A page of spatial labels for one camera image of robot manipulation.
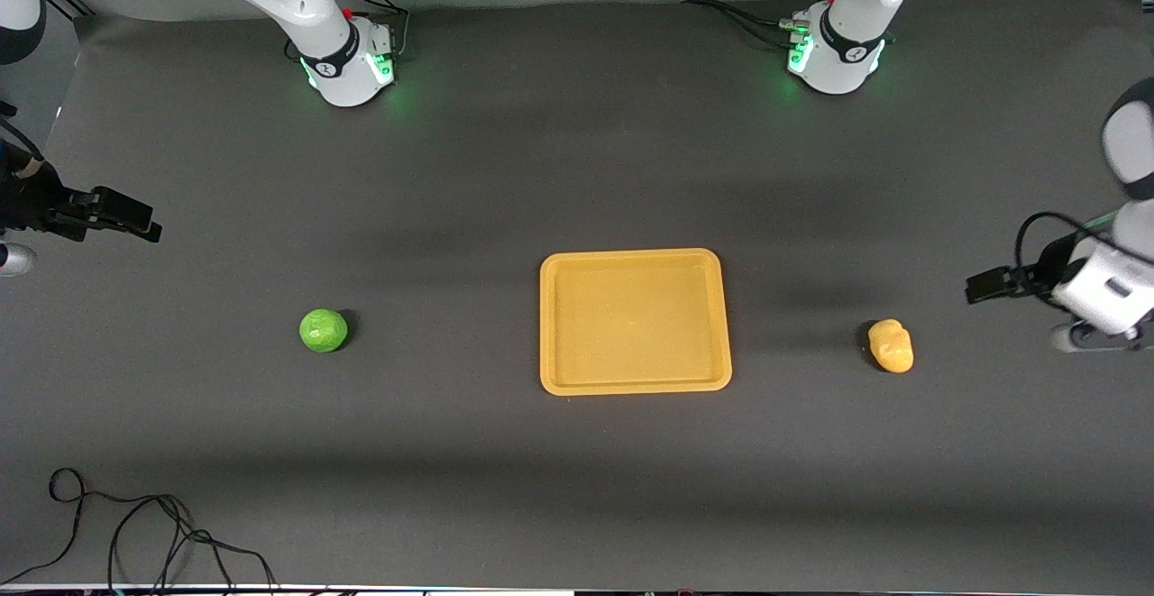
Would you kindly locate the green apple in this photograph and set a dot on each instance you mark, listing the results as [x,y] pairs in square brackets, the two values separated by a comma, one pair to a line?
[323,331]

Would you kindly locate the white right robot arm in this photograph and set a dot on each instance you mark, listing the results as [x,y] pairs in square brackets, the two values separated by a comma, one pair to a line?
[297,1]

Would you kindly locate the dark grey table mat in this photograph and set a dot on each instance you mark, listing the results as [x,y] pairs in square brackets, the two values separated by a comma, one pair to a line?
[577,172]

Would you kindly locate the yellow potato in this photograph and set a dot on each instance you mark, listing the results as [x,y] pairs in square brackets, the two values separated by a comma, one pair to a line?
[892,346]

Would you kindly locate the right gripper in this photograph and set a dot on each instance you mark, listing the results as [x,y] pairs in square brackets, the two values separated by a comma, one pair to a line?
[27,199]

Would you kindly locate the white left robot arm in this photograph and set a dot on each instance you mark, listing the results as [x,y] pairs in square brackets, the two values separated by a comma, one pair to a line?
[856,1]

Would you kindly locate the yellow plastic tray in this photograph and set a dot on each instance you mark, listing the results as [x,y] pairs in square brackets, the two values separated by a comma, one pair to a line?
[631,325]

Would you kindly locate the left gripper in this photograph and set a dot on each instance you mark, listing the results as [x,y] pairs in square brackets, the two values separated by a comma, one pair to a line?
[1031,278]

